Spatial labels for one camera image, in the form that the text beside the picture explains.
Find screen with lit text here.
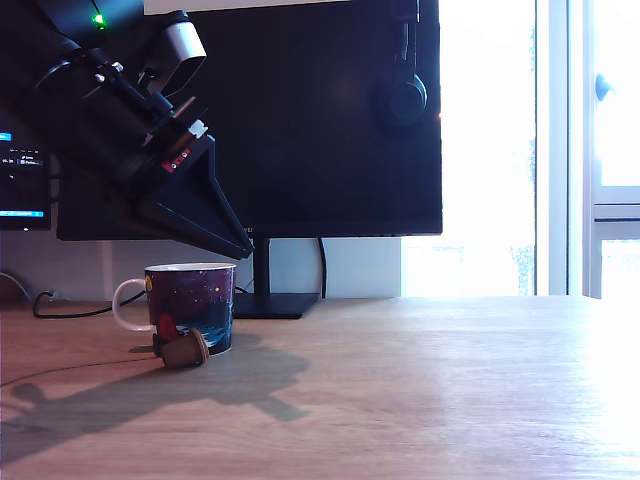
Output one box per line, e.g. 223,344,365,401
0,113,53,232

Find black headphones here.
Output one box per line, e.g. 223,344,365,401
372,0,430,133

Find white window frame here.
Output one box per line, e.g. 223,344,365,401
534,0,640,300

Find grey cable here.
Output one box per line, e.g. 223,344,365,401
0,271,34,301

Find black monitor cable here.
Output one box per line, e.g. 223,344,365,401
317,238,329,300

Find black cable with plug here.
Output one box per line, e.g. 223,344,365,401
32,280,254,320

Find large black monitor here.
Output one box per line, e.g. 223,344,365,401
56,0,444,242

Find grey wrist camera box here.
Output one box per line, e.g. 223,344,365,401
137,10,208,99

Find black monitor stand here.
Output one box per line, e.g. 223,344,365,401
232,237,321,320

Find dark painted mug, white handle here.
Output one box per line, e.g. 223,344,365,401
112,262,237,357

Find brown coffee capsule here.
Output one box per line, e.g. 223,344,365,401
152,327,211,371

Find window handle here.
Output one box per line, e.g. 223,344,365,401
594,73,617,103

